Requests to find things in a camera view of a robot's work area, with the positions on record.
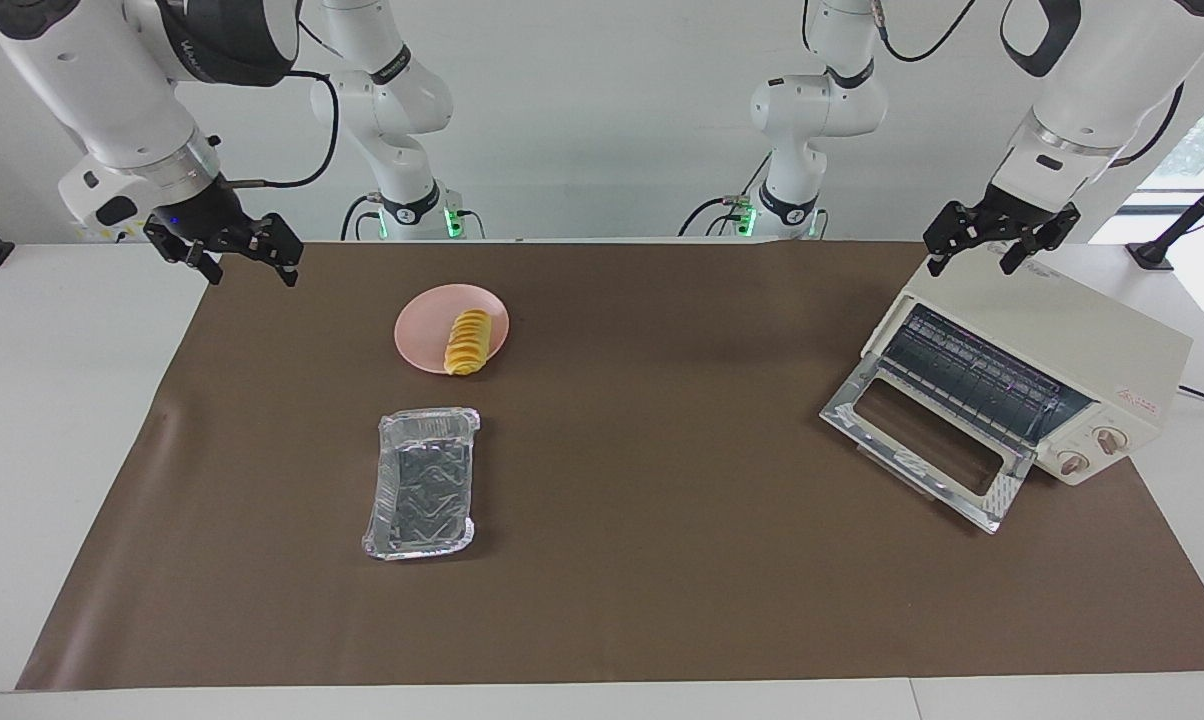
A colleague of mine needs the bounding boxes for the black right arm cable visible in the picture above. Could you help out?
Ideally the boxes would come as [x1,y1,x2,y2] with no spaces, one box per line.
[227,70,341,191]

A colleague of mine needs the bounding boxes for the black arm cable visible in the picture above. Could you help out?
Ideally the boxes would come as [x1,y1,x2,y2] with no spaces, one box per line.
[1110,85,1186,169]
[227,70,341,191]

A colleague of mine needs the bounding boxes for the black left base cable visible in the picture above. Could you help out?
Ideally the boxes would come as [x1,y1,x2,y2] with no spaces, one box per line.
[677,150,771,239]

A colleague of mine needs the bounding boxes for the brown table mat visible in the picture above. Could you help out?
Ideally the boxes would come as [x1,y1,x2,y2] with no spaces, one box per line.
[17,240,1204,691]

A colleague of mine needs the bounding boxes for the pink round plate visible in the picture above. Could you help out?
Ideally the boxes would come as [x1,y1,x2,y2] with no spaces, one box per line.
[394,284,511,376]

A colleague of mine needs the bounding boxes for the black base cable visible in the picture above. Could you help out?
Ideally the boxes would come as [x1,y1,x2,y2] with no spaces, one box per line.
[677,150,771,239]
[340,193,385,241]

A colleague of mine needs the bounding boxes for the yellow ridged bread loaf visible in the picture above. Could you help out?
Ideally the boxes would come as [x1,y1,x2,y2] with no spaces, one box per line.
[444,310,493,378]

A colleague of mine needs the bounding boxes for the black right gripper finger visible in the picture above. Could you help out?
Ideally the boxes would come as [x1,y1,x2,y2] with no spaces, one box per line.
[257,213,303,288]
[145,220,223,286]

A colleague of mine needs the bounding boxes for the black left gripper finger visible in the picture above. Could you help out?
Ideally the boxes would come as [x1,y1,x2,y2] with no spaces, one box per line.
[924,202,988,278]
[1000,203,1081,276]

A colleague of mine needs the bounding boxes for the glass oven door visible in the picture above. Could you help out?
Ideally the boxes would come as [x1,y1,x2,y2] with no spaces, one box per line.
[819,352,1035,535]

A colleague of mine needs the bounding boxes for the silver aluminium foil tray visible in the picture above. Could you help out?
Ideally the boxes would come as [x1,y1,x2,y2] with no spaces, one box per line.
[362,407,483,561]

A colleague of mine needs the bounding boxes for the black camera stand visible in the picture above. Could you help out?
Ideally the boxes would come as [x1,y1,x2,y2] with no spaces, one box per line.
[1127,160,1204,271]

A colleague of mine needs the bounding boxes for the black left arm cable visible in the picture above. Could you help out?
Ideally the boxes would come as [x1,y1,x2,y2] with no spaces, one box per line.
[1110,85,1186,169]

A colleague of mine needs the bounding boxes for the black right base cable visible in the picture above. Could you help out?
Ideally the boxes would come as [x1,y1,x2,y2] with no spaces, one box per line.
[340,193,385,241]

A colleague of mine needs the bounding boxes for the cream toaster oven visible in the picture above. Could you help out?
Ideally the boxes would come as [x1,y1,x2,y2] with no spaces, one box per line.
[862,222,1195,488]

